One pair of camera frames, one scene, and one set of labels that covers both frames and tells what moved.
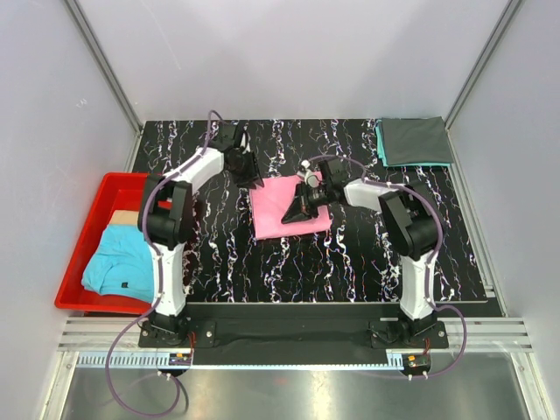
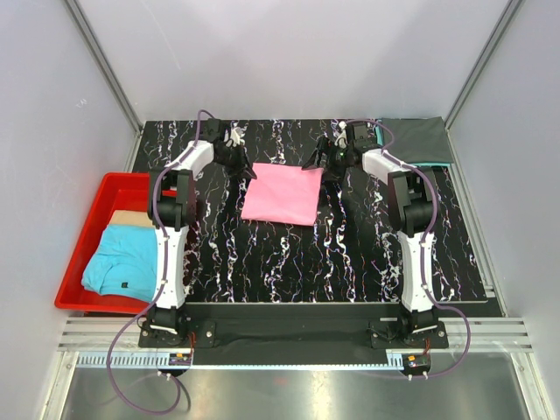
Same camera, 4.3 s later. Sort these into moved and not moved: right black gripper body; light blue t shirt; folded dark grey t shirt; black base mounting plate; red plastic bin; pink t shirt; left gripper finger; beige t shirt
Moved: right black gripper body; pink t shirt; left gripper finger
Not moved: light blue t shirt; black base mounting plate; red plastic bin; folded dark grey t shirt; beige t shirt
